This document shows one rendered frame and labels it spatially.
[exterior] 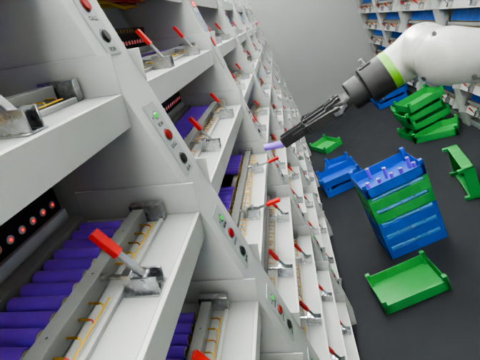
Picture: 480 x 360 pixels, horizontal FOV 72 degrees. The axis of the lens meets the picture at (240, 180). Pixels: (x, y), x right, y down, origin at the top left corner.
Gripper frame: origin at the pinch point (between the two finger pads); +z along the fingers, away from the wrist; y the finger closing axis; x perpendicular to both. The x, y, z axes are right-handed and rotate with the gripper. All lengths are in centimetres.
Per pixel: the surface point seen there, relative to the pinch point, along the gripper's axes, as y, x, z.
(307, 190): -97, 62, 32
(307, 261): -10, 45, 25
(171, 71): 21.0, -30.3, 7.7
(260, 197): 6.3, 7.7, 16.4
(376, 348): -14, 102, 29
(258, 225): 19.9, 8.0, 15.8
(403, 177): -65, 66, -17
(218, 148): 17.0, -12.1, 12.1
